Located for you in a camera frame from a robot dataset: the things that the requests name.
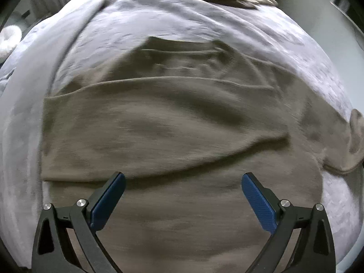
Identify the lavender embossed floral blanket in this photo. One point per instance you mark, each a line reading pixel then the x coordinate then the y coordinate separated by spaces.
pixel 182 20

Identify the smooth lavender blanket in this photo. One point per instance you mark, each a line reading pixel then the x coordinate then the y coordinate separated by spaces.
pixel 31 96

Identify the taupe knit sweater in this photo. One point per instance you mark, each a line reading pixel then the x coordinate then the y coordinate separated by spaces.
pixel 170 125

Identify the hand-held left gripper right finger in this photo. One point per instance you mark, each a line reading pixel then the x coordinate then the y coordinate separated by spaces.
pixel 257 199

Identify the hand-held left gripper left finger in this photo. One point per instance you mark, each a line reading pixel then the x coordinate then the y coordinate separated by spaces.
pixel 109 199

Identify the white round cushion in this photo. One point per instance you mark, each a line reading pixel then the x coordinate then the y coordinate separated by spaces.
pixel 8 39

